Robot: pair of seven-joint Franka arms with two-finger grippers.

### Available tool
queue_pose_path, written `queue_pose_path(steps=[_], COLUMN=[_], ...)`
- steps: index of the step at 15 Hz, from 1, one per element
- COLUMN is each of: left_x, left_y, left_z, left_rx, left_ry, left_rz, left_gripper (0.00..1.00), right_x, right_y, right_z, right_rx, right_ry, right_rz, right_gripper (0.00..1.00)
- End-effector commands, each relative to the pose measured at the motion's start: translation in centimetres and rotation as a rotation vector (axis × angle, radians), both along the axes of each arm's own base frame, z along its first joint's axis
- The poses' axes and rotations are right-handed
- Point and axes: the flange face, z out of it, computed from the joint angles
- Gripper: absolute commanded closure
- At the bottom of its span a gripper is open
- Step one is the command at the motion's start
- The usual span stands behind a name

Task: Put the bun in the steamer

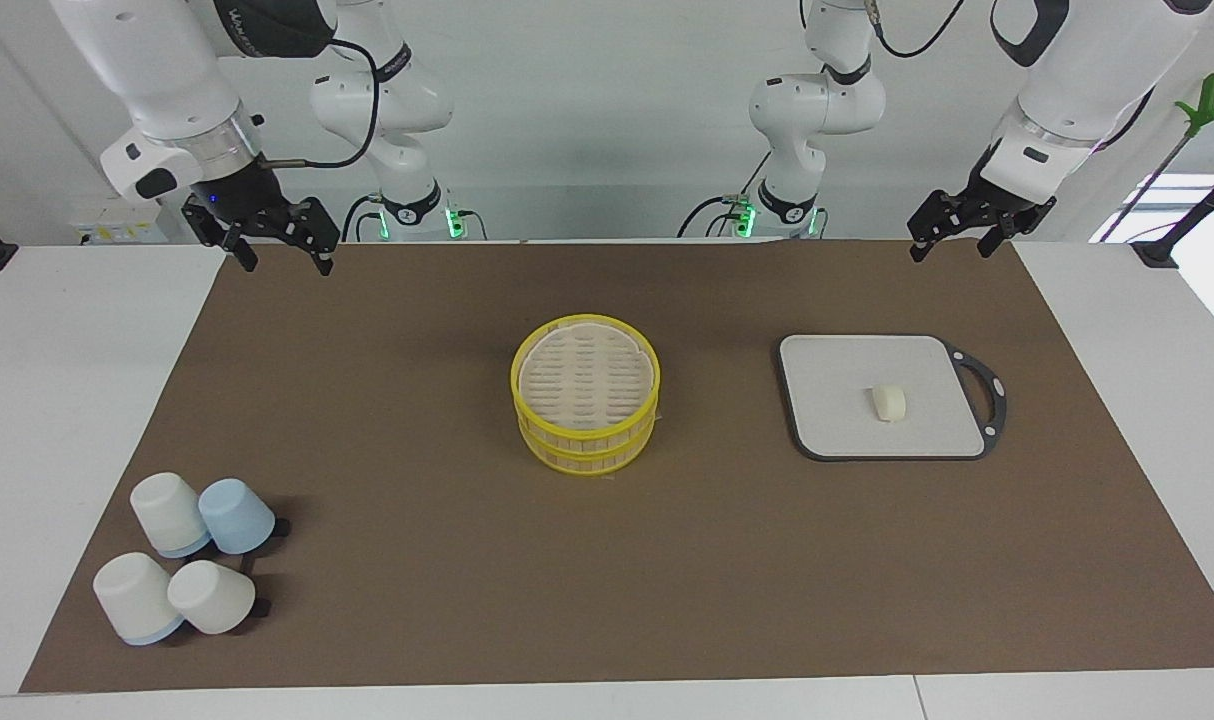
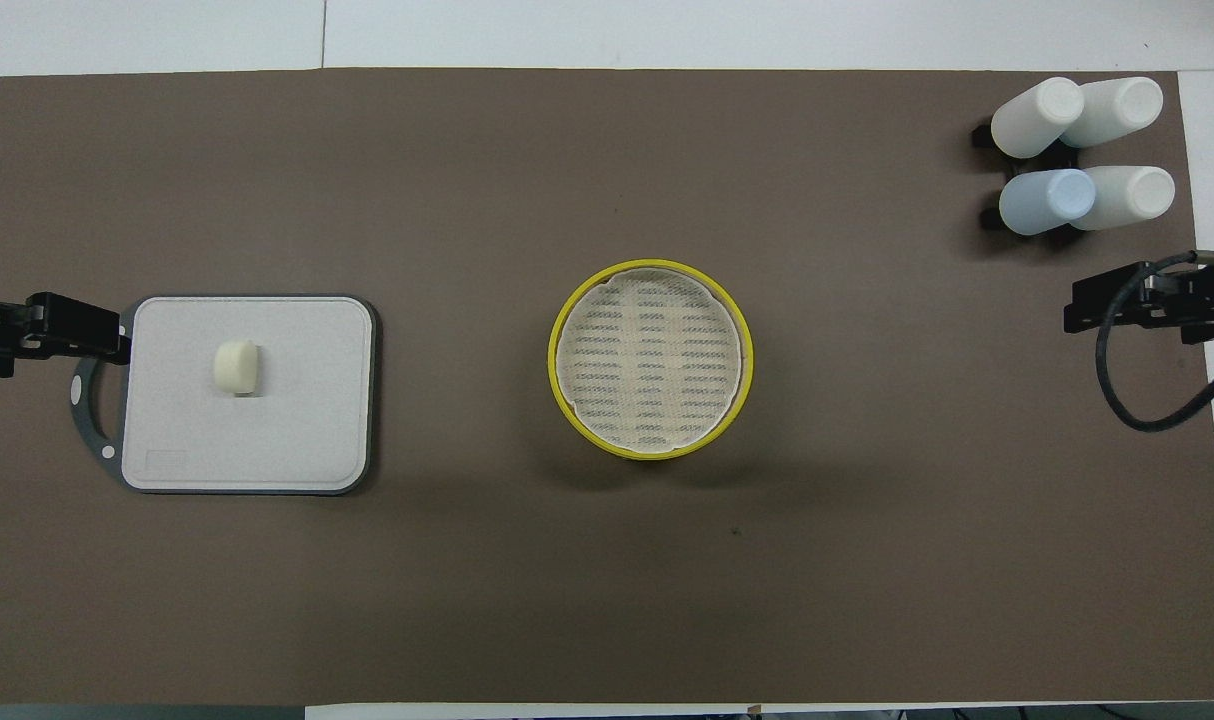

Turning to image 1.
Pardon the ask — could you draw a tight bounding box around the yellow bamboo steamer lid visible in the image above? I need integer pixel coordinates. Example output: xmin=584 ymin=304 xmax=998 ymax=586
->
xmin=510 ymin=314 xmax=662 ymax=446

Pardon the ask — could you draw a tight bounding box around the yellow bamboo steamer basket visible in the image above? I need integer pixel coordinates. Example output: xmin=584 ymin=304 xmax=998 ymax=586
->
xmin=517 ymin=400 xmax=660 ymax=478

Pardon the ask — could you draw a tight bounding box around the black clamp stand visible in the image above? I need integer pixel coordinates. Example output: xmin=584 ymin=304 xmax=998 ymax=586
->
xmin=1130 ymin=160 xmax=1214 ymax=270

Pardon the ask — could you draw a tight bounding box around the grey cutting board black rim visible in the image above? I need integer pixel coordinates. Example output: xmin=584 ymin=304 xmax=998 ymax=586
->
xmin=773 ymin=333 xmax=1009 ymax=463

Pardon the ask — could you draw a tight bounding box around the green tipped pole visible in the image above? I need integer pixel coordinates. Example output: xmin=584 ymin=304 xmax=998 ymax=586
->
xmin=1097 ymin=72 xmax=1214 ymax=244

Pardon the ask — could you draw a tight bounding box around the light blue cup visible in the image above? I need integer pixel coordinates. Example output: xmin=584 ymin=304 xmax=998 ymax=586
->
xmin=198 ymin=478 xmax=277 ymax=556

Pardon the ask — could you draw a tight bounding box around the white cup blue rim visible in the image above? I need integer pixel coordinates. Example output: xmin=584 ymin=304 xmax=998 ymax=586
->
xmin=93 ymin=552 xmax=186 ymax=647
xmin=130 ymin=472 xmax=213 ymax=559

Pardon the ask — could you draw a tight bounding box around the brown table mat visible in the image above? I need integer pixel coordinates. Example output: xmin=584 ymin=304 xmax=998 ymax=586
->
xmin=19 ymin=240 xmax=1214 ymax=694

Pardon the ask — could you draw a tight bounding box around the plain white cup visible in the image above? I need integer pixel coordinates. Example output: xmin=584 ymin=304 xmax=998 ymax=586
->
xmin=167 ymin=559 xmax=258 ymax=636

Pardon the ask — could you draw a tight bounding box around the black right base cable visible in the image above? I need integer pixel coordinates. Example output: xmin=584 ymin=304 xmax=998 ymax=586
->
xmin=341 ymin=194 xmax=384 ymax=243

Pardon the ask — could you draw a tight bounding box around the black base cable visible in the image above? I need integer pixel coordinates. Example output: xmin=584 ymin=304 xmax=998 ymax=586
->
xmin=341 ymin=194 xmax=384 ymax=243
xmin=677 ymin=150 xmax=774 ymax=240

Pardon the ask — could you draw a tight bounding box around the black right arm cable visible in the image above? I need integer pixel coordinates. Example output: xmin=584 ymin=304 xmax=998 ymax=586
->
xmin=265 ymin=38 xmax=382 ymax=170

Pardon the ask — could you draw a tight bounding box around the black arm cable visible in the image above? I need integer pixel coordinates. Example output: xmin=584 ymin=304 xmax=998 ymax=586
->
xmin=870 ymin=0 xmax=969 ymax=61
xmin=265 ymin=38 xmax=382 ymax=170

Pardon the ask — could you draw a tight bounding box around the white wall socket box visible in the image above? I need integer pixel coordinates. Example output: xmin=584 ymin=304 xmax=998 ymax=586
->
xmin=71 ymin=194 xmax=184 ymax=247

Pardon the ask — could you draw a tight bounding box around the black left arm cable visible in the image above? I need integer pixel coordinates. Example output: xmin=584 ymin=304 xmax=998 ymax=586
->
xmin=870 ymin=0 xmax=969 ymax=61

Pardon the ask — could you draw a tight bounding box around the black left base cable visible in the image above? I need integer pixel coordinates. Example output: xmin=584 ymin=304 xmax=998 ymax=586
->
xmin=677 ymin=150 xmax=774 ymax=240

